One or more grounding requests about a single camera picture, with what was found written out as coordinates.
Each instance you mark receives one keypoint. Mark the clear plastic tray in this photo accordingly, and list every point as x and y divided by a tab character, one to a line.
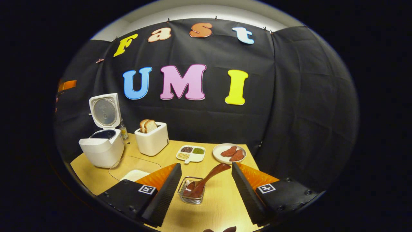
135	164

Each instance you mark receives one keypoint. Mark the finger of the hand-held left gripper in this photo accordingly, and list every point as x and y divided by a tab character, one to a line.
66	85

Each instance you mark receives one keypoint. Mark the white rice cooker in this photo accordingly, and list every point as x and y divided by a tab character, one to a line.
101	151

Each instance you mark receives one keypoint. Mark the white toaster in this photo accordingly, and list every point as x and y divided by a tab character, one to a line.
151	143

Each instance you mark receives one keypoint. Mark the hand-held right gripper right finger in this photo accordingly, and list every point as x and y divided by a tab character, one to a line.
248	196

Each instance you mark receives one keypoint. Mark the small glass bottle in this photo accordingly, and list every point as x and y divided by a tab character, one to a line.
123	132

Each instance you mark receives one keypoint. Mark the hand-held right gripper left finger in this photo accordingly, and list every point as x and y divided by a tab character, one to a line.
165	196

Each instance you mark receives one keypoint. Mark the red meat slice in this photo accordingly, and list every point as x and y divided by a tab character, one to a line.
237	156
228	151

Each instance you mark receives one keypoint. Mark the black backdrop cloth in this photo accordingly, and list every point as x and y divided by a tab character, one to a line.
289	112

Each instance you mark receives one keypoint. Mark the brown wooden spoon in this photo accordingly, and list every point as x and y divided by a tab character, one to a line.
209	177

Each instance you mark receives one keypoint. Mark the round white plate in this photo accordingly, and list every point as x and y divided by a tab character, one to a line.
219	154

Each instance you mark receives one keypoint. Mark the divided white grain dish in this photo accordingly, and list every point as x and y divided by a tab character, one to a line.
198	158

